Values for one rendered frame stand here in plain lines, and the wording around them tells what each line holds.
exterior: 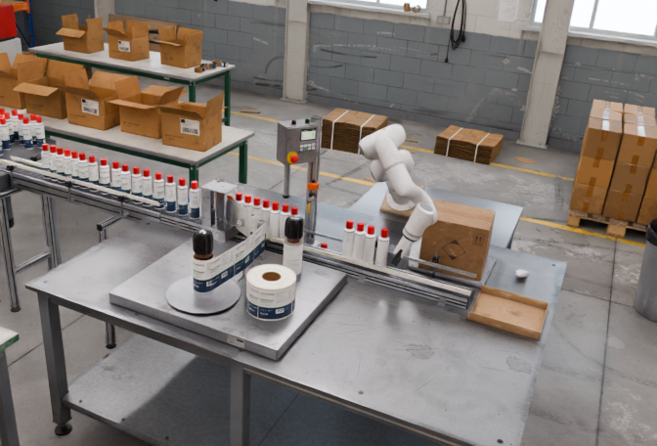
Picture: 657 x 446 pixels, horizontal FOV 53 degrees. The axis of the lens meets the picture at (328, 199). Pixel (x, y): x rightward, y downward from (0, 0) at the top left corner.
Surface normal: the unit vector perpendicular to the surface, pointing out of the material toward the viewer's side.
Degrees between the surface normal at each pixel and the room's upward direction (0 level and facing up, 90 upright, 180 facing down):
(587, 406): 0
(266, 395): 1
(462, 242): 90
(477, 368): 0
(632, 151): 90
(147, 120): 90
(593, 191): 87
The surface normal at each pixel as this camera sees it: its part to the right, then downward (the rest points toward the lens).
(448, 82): -0.40, 0.34
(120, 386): 0.07, -0.92
